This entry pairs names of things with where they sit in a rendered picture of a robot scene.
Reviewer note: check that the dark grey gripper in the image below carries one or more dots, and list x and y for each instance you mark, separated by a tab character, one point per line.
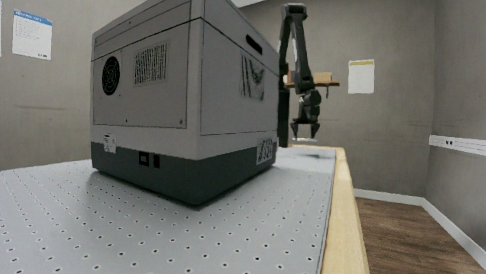
304	121

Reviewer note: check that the grey boxy benchtop instrument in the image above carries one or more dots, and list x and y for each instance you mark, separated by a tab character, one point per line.
183	98

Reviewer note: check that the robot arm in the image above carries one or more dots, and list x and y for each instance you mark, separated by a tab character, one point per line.
292	21

